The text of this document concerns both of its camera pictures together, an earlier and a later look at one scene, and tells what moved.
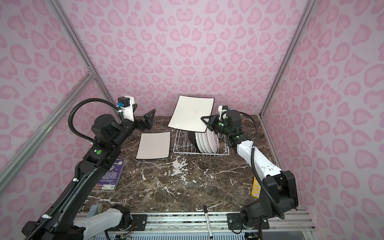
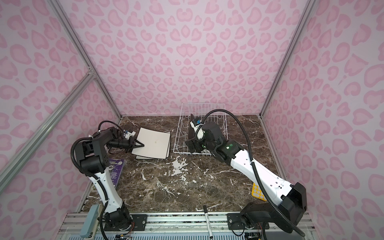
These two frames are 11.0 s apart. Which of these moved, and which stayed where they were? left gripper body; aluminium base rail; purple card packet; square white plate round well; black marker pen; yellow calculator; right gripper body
Moved: left gripper body; right gripper body; square white plate round well
Stayed: aluminium base rail; black marker pen; yellow calculator; purple card packet
